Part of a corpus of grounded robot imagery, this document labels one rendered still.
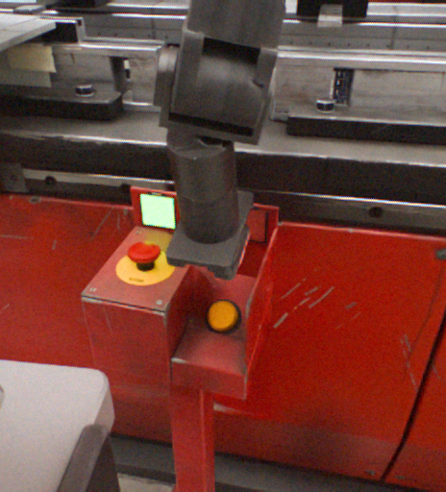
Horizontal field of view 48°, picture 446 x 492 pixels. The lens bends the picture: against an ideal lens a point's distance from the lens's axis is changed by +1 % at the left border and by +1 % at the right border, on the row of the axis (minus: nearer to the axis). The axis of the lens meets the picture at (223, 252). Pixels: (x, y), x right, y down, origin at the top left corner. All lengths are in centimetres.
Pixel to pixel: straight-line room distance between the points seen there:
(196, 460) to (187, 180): 54
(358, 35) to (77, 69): 50
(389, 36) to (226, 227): 65
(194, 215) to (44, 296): 56
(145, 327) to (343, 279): 34
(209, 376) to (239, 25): 39
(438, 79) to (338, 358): 46
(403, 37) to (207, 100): 70
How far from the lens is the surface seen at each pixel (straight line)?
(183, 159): 41
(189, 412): 76
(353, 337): 86
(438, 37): 104
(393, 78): 78
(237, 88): 37
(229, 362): 60
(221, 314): 63
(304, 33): 103
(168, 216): 67
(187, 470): 89
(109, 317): 60
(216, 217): 45
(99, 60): 84
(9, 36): 78
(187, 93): 37
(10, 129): 82
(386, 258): 76
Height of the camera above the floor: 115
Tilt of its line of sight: 35 degrees down
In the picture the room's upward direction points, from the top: straight up
